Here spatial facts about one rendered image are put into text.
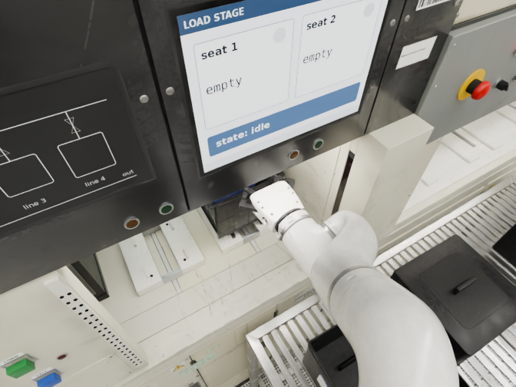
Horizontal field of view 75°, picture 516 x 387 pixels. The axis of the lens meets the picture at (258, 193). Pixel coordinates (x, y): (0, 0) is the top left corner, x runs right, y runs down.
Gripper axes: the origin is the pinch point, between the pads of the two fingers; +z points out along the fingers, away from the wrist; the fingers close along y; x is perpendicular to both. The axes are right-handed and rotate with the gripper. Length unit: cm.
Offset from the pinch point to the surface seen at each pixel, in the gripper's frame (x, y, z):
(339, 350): -43, 6, -37
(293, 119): 30.9, -3.3, -17.4
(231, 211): -13.9, -5.8, 3.4
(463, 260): -34, 54, -38
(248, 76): 40.1, -10.7, -17.4
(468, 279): -34, 50, -43
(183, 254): -29.5, -21.7, 7.3
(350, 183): 5.6, 14.8, -16.8
